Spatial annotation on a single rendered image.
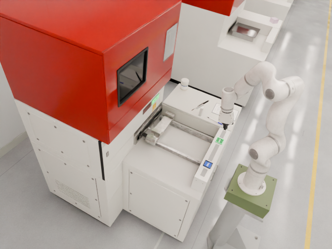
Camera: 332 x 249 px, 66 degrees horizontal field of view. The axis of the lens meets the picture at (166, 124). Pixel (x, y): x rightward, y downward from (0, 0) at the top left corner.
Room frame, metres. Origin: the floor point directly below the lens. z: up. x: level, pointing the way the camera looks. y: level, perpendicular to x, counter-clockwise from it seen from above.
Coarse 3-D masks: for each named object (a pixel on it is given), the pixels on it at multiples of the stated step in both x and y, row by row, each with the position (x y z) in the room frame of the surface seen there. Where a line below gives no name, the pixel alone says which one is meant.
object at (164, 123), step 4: (164, 116) 1.63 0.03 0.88; (164, 120) 1.58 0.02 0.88; (168, 120) 1.59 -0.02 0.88; (172, 120) 1.62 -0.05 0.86; (160, 124) 1.52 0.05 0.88; (164, 124) 1.53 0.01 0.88; (168, 124) 1.54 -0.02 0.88; (156, 128) 1.47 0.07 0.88; (160, 128) 1.48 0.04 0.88; (164, 128) 1.48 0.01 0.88; (156, 136) 1.38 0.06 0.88; (160, 136) 1.40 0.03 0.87; (148, 140) 1.33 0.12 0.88; (152, 144) 1.32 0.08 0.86
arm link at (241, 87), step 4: (244, 76) 1.29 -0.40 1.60; (240, 80) 1.30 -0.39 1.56; (244, 80) 1.27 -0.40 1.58; (236, 84) 1.31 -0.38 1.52; (240, 84) 1.28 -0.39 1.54; (244, 84) 1.26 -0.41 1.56; (248, 84) 1.25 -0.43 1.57; (236, 88) 1.29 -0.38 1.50; (240, 88) 1.27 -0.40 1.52; (244, 88) 1.26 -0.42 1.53; (248, 88) 1.26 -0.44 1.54; (236, 92) 1.29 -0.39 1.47; (240, 92) 1.28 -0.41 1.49; (244, 92) 1.28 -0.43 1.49; (240, 96) 1.40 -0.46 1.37
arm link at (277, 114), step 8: (288, 80) 1.11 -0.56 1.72; (296, 80) 1.12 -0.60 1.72; (296, 88) 1.09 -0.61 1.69; (296, 96) 1.10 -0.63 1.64; (272, 104) 1.13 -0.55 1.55; (280, 104) 1.10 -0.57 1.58; (288, 104) 1.09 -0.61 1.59; (272, 112) 1.07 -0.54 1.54; (280, 112) 1.06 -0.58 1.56; (288, 112) 1.06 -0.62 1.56; (272, 120) 1.05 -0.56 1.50; (280, 120) 1.04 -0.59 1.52; (272, 128) 1.04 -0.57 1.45; (280, 128) 1.04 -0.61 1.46; (272, 136) 1.09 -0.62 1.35; (280, 136) 1.05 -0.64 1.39; (280, 144) 1.05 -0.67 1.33; (280, 152) 1.04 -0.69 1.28
